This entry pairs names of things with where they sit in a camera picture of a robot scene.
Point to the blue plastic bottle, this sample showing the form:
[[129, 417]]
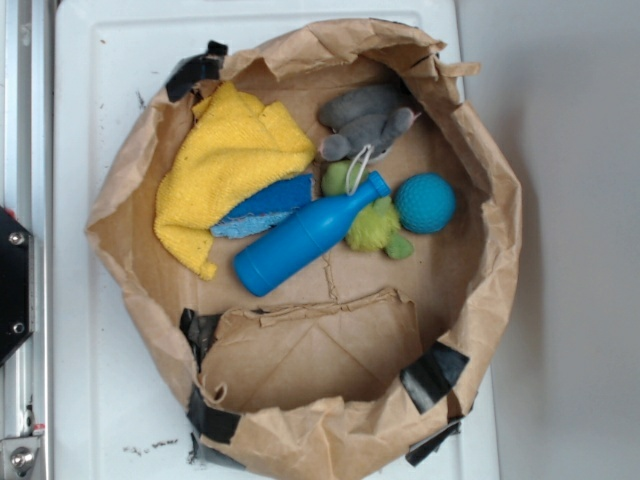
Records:
[[303, 237]]

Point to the brown paper bag bin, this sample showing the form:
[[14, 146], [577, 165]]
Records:
[[313, 367]]

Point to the green plush toy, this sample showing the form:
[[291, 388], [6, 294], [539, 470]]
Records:
[[377, 226]]

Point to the blue sponge cloth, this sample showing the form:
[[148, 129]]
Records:
[[265, 209]]

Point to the teal dimpled ball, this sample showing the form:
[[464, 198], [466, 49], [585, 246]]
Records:
[[426, 203]]

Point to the grey plush mouse toy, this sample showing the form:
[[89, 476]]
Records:
[[372, 116]]

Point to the yellow towel cloth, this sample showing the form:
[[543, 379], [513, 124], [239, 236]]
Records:
[[237, 147]]

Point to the black tape strip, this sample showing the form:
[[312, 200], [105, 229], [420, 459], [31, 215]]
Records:
[[200, 332], [189, 71], [419, 451], [433, 375], [216, 424]]

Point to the black tape strip top left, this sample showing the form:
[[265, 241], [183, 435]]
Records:
[[189, 71]]

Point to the black tape strip bottom left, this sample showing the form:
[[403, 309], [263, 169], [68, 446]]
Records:
[[216, 424]]

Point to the black tape strip bottom right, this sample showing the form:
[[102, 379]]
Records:
[[419, 451]]

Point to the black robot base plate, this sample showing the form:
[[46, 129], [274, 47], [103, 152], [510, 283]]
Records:
[[17, 285]]

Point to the aluminium frame rail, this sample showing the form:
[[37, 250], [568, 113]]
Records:
[[27, 60]]

